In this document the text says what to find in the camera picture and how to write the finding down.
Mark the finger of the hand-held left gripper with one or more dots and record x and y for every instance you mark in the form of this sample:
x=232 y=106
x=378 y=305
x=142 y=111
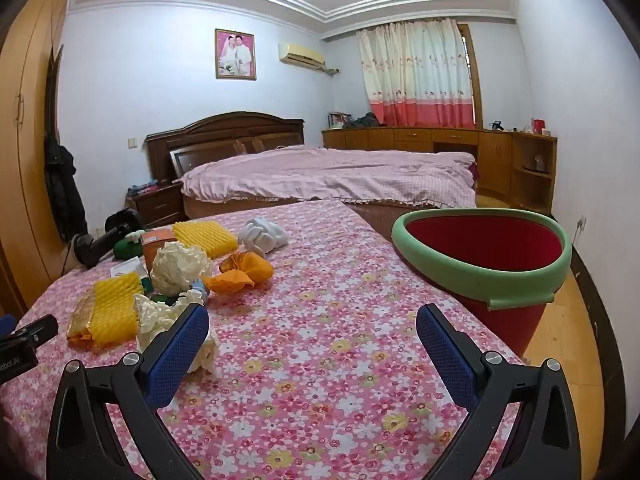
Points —
x=40 y=329

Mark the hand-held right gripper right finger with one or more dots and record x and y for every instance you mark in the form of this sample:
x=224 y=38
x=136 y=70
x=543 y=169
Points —
x=447 y=360

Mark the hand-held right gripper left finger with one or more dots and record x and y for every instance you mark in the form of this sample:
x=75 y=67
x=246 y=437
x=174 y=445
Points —
x=175 y=355

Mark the clear snack packet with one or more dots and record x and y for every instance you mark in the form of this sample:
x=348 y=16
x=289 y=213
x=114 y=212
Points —
x=80 y=320

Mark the white tissue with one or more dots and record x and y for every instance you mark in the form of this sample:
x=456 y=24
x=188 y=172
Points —
x=152 y=317

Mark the light blue wrapper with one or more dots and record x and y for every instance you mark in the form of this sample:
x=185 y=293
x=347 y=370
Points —
x=199 y=287

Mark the yellow foam net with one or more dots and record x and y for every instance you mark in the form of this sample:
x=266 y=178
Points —
x=205 y=237
x=117 y=310

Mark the cream paper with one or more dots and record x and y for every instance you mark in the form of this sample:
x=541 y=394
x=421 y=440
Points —
x=180 y=267

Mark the orange plastic bag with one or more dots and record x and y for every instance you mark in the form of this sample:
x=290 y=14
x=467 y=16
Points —
x=240 y=272

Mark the orange box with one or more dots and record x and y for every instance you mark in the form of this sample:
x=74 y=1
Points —
x=155 y=245

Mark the red bin with green rim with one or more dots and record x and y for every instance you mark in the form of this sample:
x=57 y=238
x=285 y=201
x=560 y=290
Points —
x=480 y=245

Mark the white glove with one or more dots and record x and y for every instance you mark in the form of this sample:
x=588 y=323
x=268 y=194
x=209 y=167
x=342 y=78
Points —
x=262 y=237

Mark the black device on table edge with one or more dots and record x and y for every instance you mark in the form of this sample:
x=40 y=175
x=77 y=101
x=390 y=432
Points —
x=102 y=240

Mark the green plush toy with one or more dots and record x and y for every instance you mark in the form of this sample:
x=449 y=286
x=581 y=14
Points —
x=125 y=247

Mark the pink floral bedsheet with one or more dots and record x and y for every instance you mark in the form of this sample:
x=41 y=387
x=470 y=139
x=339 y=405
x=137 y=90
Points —
x=310 y=340

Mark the black hanging coat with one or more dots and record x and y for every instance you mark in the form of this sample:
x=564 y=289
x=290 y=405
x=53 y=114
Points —
x=62 y=185

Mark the dark wooden nightstand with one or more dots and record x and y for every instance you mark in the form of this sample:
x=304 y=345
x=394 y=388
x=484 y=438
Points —
x=160 y=205

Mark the items on nightstand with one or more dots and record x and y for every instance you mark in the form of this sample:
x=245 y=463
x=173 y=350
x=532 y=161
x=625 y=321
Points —
x=142 y=189

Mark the wooden corner shelf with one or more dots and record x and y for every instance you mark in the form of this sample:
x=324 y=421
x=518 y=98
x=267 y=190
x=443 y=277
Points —
x=535 y=170

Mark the pink checked blanket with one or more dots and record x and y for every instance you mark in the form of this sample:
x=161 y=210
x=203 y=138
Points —
x=330 y=172

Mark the long wooden cabinet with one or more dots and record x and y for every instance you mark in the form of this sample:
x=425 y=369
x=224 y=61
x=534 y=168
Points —
x=415 y=140

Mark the dark wooden headboard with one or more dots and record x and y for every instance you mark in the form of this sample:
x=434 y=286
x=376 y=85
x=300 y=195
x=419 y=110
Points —
x=220 y=132

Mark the red box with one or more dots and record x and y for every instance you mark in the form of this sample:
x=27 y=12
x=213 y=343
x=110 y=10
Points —
x=538 y=125

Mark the dark clothes pile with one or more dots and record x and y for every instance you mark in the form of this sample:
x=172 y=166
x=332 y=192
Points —
x=364 y=121

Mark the floral curtain with red hem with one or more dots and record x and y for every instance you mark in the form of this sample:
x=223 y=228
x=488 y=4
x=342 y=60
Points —
x=415 y=70

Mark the wall socket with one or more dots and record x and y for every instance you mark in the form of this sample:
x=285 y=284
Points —
x=581 y=222

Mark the wooden window frame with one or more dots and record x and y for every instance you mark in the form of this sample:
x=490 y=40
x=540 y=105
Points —
x=472 y=75

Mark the framed wall photo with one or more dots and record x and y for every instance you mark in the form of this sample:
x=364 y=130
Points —
x=235 y=54

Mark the wall air conditioner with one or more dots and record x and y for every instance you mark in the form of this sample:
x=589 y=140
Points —
x=302 y=54

